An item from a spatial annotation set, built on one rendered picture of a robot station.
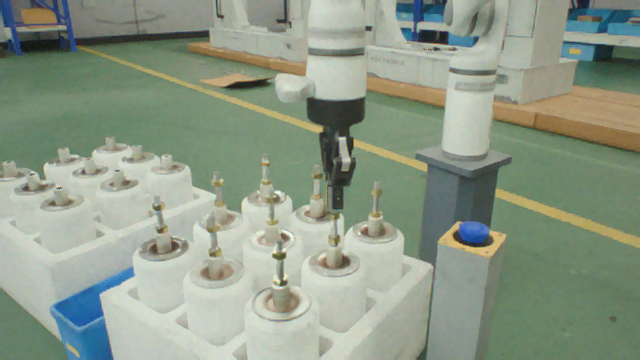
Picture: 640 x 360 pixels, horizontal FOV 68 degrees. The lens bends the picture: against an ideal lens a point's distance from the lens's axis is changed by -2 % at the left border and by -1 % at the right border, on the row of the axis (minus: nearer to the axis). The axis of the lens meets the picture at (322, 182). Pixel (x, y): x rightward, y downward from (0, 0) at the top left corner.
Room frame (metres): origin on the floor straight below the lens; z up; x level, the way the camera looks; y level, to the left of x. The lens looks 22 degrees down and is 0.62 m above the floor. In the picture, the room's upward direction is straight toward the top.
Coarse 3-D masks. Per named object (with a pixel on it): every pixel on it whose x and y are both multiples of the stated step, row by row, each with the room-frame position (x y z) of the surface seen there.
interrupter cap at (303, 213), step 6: (324, 204) 0.80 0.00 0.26; (300, 210) 0.78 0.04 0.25; (306, 210) 0.78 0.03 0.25; (324, 210) 0.78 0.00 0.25; (300, 216) 0.76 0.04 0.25; (306, 216) 0.76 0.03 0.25; (312, 216) 0.76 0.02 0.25; (324, 216) 0.76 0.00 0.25; (306, 222) 0.74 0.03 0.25; (312, 222) 0.73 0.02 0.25; (318, 222) 0.73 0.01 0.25; (324, 222) 0.73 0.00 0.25
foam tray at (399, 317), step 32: (128, 288) 0.64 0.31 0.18; (416, 288) 0.66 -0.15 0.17; (128, 320) 0.59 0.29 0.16; (160, 320) 0.56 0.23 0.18; (384, 320) 0.58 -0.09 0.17; (416, 320) 0.67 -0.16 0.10; (128, 352) 0.60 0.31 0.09; (160, 352) 0.54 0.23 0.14; (192, 352) 0.50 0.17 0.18; (224, 352) 0.50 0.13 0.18; (320, 352) 0.54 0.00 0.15; (352, 352) 0.51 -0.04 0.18; (384, 352) 0.58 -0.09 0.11; (416, 352) 0.68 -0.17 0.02
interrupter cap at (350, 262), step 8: (312, 256) 0.62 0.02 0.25; (320, 256) 0.62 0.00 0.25; (344, 256) 0.62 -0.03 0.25; (352, 256) 0.62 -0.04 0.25; (312, 264) 0.60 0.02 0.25; (320, 264) 0.60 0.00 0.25; (344, 264) 0.60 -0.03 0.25; (352, 264) 0.60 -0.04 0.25; (320, 272) 0.58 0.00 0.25; (328, 272) 0.58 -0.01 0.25; (336, 272) 0.58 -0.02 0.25; (344, 272) 0.58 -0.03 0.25; (352, 272) 0.58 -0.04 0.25
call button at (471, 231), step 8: (464, 224) 0.57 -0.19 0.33; (472, 224) 0.57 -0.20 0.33; (480, 224) 0.57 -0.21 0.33; (464, 232) 0.55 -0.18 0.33; (472, 232) 0.55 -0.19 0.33; (480, 232) 0.55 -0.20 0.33; (488, 232) 0.55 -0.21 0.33; (464, 240) 0.56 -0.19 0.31; (472, 240) 0.55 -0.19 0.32; (480, 240) 0.55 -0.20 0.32
